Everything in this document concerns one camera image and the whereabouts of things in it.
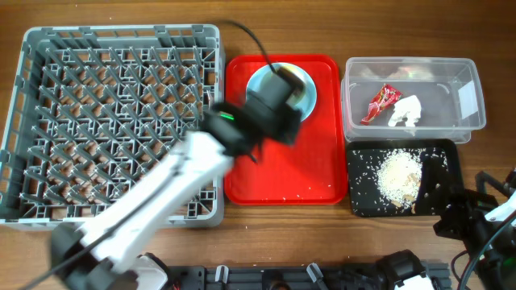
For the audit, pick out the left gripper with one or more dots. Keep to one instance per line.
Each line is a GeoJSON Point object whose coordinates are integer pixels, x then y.
{"type": "Point", "coordinates": [295, 125]}

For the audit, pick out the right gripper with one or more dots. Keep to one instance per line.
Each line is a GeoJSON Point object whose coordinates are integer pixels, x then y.
{"type": "Point", "coordinates": [468, 208]}

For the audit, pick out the light blue plate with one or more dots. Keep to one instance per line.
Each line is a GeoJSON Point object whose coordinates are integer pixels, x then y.
{"type": "Point", "coordinates": [305, 102]}

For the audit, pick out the white tissue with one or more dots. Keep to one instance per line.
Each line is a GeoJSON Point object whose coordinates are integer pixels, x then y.
{"type": "Point", "coordinates": [407, 110]}

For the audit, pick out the red snack wrapper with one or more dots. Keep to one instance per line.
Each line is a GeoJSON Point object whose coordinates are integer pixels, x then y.
{"type": "Point", "coordinates": [387, 96]}

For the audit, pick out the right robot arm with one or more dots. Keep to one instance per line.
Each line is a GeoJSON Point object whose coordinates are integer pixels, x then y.
{"type": "Point", "coordinates": [493, 261]}

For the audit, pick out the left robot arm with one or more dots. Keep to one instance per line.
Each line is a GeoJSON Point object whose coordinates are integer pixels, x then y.
{"type": "Point", "coordinates": [106, 251]}

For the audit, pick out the grey dishwasher rack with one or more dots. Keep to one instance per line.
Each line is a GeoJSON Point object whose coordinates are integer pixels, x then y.
{"type": "Point", "coordinates": [94, 109]}

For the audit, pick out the pile of white rice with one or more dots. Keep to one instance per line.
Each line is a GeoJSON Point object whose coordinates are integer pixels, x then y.
{"type": "Point", "coordinates": [399, 178]}

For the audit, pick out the black plastic tray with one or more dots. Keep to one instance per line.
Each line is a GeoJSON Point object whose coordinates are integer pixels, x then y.
{"type": "Point", "coordinates": [364, 159]}

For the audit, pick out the red plastic tray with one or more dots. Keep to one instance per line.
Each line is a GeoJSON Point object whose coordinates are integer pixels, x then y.
{"type": "Point", "coordinates": [313, 171]}

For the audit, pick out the clear plastic bin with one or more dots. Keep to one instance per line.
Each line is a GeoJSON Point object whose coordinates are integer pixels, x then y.
{"type": "Point", "coordinates": [448, 89]}

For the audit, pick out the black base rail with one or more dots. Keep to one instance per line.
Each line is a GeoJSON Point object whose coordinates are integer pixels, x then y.
{"type": "Point", "coordinates": [401, 270]}

